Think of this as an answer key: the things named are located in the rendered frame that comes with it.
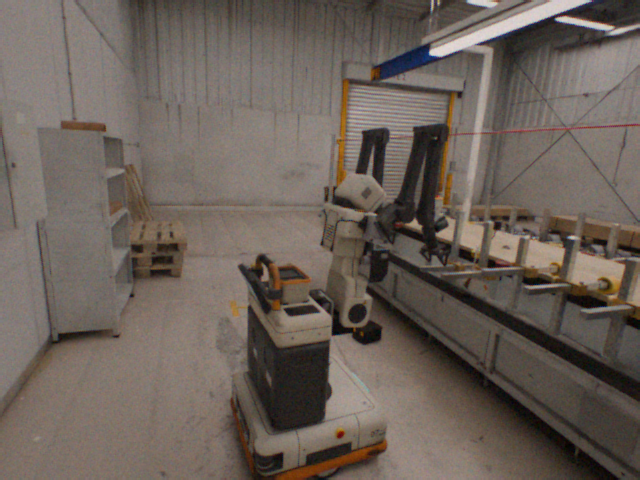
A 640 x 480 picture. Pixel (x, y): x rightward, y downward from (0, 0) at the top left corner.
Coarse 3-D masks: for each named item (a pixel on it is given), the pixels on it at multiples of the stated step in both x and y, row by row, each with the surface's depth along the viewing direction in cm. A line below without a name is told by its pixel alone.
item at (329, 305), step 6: (324, 294) 188; (324, 300) 182; (330, 300) 181; (324, 306) 180; (330, 306) 180; (330, 312) 180; (336, 312) 187; (336, 318) 186; (336, 324) 192; (336, 330) 189; (342, 330) 187; (348, 330) 188; (330, 342) 184
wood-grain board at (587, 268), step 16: (416, 224) 335; (464, 224) 347; (448, 240) 276; (464, 240) 277; (480, 240) 280; (496, 240) 283; (512, 240) 285; (496, 256) 234; (512, 256) 236; (528, 256) 238; (544, 256) 240; (560, 256) 242; (592, 256) 245; (544, 272) 204; (576, 272) 207; (592, 272) 209; (608, 272) 210
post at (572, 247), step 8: (568, 240) 167; (576, 240) 165; (568, 248) 167; (576, 248) 166; (568, 256) 167; (576, 256) 167; (568, 264) 167; (560, 272) 171; (568, 272) 168; (560, 296) 171; (560, 304) 171; (552, 312) 175; (560, 312) 173; (552, 320) 175; (560, 320) 174; (552, 328) 175; (560, 328) 175
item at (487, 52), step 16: (512, 0) 229; (528, 0) 226; (480, 16) 254; (496, 16) 248; (448, 32) 285; (464, 48) 324; (480, 48) 329; (480, 96) 343; (480, 112) 344; (480, 128) 348; (464, 208) 367
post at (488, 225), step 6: (486, 222) 213; (492, 222) 212; (486, 228) 213; (492, 228) 212; (486, 234) 213; (486, 240) 213; (486, 246) 214; (480, 252) 218; (486, 252) 215; (480, 258) 218; (486, 258) 216; (480, 264) 218; (486, 264) 217
